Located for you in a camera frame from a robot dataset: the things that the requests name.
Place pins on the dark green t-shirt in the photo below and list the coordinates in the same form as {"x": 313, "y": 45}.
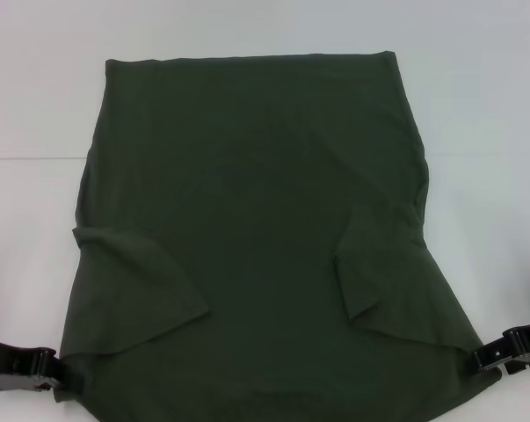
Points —
{"x": 247, "y": 198}

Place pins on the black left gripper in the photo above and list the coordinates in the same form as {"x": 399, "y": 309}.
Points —
{"x": 9, "y": 358}

